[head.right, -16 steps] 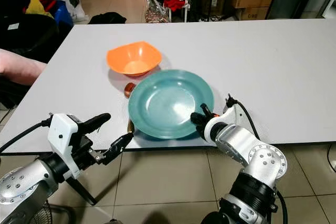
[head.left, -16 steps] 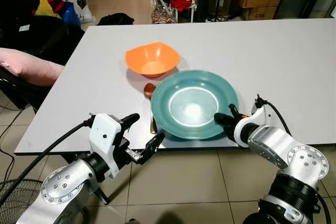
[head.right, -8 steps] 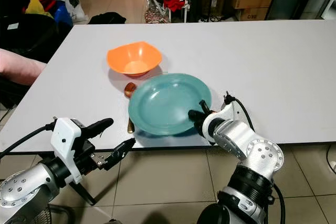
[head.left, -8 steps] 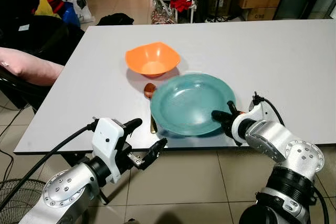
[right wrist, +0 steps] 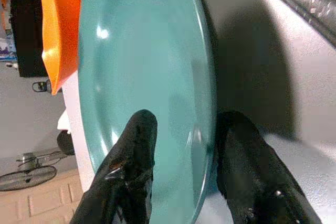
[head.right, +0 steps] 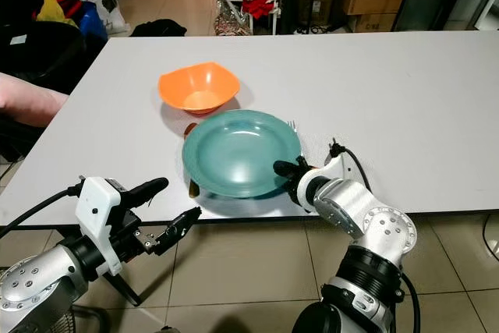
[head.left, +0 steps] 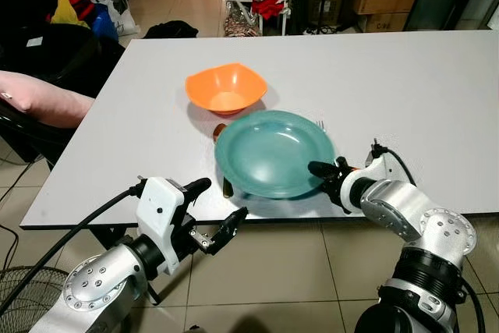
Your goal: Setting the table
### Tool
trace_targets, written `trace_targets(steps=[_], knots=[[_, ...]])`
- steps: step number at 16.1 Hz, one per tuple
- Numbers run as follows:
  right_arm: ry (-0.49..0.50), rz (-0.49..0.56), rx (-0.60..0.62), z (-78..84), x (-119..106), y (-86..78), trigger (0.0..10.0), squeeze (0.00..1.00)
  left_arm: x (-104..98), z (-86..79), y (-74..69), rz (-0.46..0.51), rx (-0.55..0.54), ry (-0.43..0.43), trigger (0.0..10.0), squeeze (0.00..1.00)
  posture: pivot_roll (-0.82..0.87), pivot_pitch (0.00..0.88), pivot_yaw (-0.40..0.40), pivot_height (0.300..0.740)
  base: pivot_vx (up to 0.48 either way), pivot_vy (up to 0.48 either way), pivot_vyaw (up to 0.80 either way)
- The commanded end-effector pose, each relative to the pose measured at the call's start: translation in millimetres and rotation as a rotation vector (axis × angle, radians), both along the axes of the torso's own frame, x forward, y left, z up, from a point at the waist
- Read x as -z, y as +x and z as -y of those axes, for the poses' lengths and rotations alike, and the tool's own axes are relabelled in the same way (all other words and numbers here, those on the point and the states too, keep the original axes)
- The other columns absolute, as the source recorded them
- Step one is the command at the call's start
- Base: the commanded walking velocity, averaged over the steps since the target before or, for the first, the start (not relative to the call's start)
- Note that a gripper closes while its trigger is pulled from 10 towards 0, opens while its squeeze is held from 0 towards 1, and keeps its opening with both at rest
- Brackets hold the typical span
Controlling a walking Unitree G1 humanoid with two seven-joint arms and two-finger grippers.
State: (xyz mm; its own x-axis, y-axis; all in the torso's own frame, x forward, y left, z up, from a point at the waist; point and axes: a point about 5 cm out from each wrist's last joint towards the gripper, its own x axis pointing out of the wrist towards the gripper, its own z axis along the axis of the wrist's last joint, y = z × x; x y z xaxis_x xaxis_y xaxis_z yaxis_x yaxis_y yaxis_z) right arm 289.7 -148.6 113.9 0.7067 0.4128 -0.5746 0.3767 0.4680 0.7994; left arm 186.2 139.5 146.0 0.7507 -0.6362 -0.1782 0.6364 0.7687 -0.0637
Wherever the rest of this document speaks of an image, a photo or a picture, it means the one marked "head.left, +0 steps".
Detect white plastic bag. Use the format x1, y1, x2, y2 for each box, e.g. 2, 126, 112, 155
94, 0, 143, 37

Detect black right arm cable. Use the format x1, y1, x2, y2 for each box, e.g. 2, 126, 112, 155
371, 139, 418, 187

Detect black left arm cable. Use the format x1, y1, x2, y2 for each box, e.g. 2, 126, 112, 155
0, 183, 147, 314

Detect orange plastic bowl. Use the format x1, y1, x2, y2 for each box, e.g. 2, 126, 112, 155
185, 62, 267, 115

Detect blue bag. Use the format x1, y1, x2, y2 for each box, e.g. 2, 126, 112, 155
90, 4, 119, 39

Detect yellow cloth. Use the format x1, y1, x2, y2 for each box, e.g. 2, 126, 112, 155
49, 0, 80, 27

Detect round floor fan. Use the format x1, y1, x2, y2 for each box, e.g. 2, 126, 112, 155
0, 264, 71, 333

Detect black bag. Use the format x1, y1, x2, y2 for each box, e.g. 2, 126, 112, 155
143, 19, 200, 39

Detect teal round plate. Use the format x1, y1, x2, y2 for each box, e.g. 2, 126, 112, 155
214, 110, 336, 200

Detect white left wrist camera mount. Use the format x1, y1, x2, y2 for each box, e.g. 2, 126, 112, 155
136, 177, 192, 262

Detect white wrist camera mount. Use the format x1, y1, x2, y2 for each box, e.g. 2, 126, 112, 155
355, 154, 391, 193
136, 177, 192, 262

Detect black chair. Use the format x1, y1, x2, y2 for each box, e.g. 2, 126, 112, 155
0, 21, 127, 166

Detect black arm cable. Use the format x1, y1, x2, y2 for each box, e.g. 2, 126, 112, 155
371, 139, 418, 187
0, 183, 147, 314

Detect black table leg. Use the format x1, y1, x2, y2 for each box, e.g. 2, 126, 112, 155
92, 226, 132, 250

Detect red hanging garment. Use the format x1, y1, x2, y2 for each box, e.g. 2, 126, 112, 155
249, 0, 286, 21

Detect white clothes rack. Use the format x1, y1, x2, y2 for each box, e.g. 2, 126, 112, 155
225, 0, 291, 37

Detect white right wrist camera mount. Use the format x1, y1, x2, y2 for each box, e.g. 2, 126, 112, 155
355, 154, 391, 193

